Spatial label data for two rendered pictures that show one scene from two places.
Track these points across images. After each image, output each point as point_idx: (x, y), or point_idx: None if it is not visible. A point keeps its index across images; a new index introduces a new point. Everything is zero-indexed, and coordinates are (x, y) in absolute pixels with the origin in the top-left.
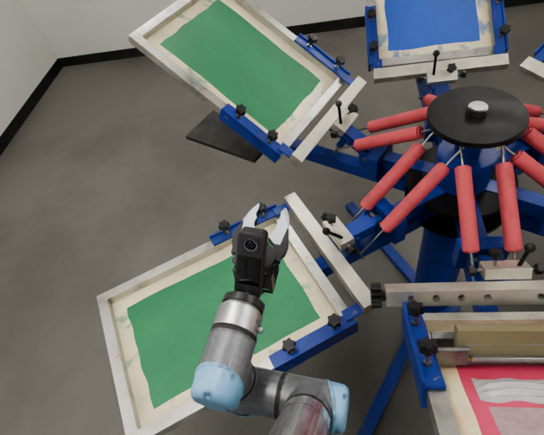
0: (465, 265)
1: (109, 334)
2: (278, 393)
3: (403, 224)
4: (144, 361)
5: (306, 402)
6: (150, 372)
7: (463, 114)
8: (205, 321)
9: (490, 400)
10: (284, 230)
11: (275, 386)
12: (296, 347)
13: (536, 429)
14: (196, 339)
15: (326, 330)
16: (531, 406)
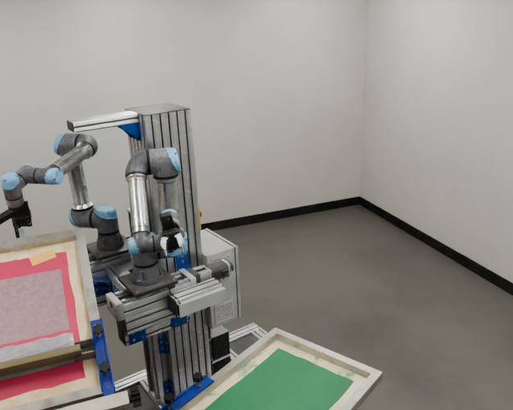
0: None
1: (343, 358)
2: (152, 235)
3: None
4: (306, 362)
5: (138, 226)
6: (296, 359)
7: None
8: (280, 394)
9: (67, 333)
10: (161, 241)
11: (155, 236)
12: (195, 390)
13: (50, 321)
14: (278, 382)
15: (176, 404)
16: (47, 334)
